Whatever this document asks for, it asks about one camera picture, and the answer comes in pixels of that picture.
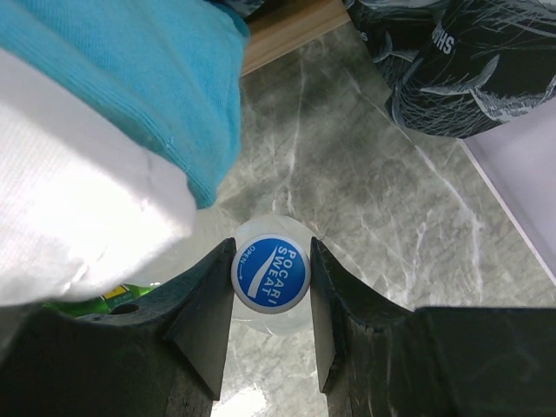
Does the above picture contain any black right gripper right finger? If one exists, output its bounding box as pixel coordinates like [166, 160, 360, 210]
[310, 239, 555, 416]

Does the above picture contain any teal cloth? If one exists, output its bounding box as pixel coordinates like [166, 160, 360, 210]
[1, 1, 250, 209]

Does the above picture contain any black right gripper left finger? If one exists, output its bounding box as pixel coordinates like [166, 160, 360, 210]
[1, 238, 236, 416]

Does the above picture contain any wooden clothes rack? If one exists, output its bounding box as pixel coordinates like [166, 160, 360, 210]
[242, 0, 349, 75]

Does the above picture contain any dark leaf print shirt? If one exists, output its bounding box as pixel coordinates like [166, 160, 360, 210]
[343, 0, 555, 139]

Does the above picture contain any dark green Perrier bottle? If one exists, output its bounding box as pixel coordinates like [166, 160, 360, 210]
[43, 282, 160, 317]

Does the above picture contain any white hanging shirt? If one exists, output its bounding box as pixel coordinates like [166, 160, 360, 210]
[1, 52, 196, 306]

